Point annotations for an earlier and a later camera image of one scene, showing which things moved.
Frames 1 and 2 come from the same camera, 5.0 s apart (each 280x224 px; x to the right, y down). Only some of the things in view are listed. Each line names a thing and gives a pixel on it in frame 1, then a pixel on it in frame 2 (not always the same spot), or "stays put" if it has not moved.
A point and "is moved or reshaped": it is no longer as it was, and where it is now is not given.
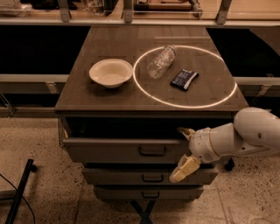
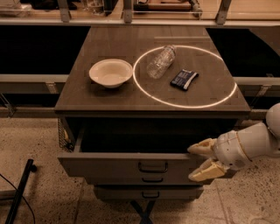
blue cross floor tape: x=143 y=215 stays put
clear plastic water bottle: x=162 y=61 stays put
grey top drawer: x=124 y=150 is moved or reshaped
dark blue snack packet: x=184 y=79 stays put
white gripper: x=201 y=144 → x=229 y=151
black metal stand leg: x=31 y=166 stays put
